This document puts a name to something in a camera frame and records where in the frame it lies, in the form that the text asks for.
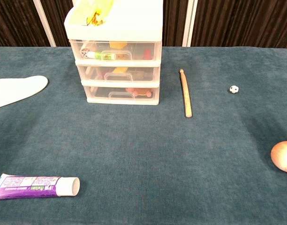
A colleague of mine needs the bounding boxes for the wooden drumstick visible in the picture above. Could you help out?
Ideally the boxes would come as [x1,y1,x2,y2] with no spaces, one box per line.
[179,68,193,118]

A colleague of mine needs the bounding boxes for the teal tablecloth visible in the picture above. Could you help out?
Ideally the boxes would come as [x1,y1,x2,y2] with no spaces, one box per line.
[0,46,287,225]

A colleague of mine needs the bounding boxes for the green white glue stick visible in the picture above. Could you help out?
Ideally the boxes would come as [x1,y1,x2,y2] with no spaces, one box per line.
[87,52,117,60]

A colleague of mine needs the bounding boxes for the purple white toothpaste tube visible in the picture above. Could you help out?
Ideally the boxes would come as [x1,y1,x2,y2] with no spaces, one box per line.
[0,173,81,201]

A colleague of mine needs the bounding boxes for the white frame post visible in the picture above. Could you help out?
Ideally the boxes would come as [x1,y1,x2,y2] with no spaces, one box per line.
[182,0,198,47]
[32,0,57,47]

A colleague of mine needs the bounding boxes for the white slipper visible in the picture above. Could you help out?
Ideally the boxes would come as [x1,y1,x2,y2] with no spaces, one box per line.
[0,75,49,110]

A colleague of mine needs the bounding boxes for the copper-coloured wooden egg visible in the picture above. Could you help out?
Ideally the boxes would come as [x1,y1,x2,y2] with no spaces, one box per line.
[270,140,287,173]

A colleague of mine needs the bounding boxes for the yellow block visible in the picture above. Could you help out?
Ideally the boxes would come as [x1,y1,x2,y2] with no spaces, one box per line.
[110,41,128,49]

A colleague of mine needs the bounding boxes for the yellow rubber chicken toy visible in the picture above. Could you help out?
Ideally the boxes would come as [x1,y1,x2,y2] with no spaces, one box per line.
[74,0,115,27]

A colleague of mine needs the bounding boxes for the white plastic drawer cabinet frame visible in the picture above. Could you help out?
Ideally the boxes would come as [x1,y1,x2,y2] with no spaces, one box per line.
[64,0,163,105]

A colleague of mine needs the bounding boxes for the dark brown pleated curtain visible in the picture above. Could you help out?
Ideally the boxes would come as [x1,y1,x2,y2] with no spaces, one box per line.
[0,0,287,50]

